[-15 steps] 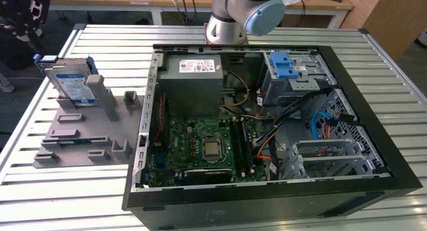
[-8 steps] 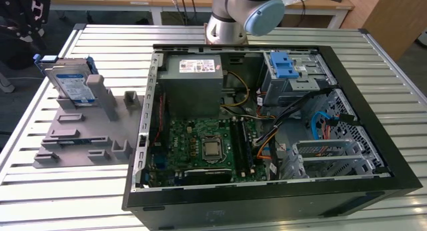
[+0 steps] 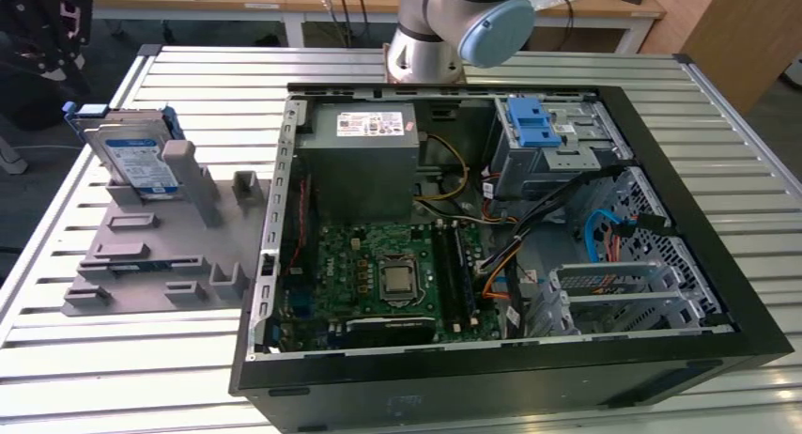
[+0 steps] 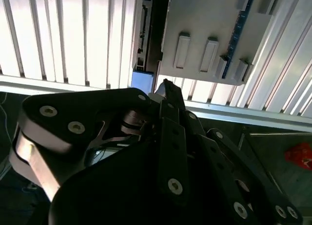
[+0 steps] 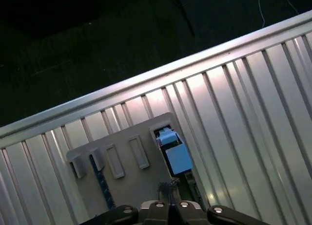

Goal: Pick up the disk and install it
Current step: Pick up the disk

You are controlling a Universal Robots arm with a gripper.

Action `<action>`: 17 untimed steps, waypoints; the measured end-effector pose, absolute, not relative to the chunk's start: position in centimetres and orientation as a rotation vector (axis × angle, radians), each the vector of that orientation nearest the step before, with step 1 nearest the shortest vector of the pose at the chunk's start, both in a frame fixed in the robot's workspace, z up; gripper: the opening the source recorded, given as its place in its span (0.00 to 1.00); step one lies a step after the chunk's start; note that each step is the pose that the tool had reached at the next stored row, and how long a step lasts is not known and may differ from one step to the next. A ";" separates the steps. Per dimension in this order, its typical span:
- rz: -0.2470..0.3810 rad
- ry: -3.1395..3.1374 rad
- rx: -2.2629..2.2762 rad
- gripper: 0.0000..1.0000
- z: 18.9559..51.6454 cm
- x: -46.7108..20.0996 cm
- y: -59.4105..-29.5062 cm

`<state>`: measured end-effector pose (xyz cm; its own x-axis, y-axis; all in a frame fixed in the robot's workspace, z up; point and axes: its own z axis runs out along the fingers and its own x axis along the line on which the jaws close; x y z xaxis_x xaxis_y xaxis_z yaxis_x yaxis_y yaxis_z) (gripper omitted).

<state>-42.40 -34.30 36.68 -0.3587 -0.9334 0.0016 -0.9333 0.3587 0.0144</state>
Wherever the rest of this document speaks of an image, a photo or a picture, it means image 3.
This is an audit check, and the hard disk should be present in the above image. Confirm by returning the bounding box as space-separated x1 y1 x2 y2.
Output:
61 103 190 203

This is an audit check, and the grey metal disk bay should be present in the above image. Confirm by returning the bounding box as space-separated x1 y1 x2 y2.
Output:
525 259 722 339

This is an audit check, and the wooden desk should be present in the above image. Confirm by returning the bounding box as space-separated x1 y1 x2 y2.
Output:
87 0 667 54

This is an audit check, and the black office chair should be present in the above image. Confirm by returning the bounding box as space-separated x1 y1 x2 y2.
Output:
0 39 83 130

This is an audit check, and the grey parts rack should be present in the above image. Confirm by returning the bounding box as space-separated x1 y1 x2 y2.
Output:
60 140 275 318

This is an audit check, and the grey power supply unit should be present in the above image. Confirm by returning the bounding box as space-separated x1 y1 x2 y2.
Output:
294 102 422 224

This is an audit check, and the green motherboard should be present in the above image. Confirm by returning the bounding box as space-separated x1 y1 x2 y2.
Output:
266 220 503 350

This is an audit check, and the CPU socket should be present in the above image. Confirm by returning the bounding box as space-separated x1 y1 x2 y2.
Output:
372 253 428 313

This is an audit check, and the silver CPU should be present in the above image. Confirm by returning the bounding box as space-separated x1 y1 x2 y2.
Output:
380 266 419 300

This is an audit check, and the blue plastic drive latch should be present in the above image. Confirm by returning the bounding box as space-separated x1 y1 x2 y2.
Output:
507 97 569 148

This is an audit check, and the grey metal drive cage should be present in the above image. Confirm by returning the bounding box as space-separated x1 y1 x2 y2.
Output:
487 95 634 203

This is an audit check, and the black graphics card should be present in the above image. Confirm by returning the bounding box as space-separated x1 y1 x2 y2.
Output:
340 314 438 349

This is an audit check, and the RAM stick in slot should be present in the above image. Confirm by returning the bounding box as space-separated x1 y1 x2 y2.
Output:
451 220 483 331

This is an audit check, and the black PC case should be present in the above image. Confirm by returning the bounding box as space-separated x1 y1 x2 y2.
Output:
228 81 797 433

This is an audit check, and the wooden cabinet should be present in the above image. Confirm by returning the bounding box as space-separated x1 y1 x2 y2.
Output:
638 0 802 116

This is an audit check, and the yellow power wire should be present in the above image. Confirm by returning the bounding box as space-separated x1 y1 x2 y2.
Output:
416 132 471 203

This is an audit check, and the black wire bundle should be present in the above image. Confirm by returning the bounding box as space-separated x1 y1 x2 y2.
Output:
479 165 634 285

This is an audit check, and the orange wire bundle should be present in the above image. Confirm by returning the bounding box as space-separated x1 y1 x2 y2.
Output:
482 245 525 303

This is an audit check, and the blue data wire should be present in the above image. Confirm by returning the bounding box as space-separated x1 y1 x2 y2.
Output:
585 209 634 271

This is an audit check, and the disk power wire black plug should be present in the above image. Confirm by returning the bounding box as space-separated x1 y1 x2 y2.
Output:
601 214 677 266

